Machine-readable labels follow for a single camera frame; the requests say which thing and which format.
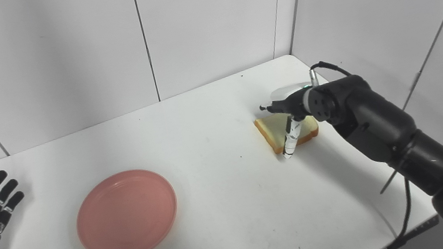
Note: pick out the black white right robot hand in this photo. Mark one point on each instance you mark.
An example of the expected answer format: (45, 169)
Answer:
(293, 103)

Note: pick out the slice of white bread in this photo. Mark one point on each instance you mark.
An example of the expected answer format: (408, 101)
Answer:
(273, 130)

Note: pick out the pink round plate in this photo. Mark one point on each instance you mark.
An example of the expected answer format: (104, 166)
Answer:
(127, 215)

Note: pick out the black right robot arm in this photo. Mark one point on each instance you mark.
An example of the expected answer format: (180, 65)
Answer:
(383, 122)

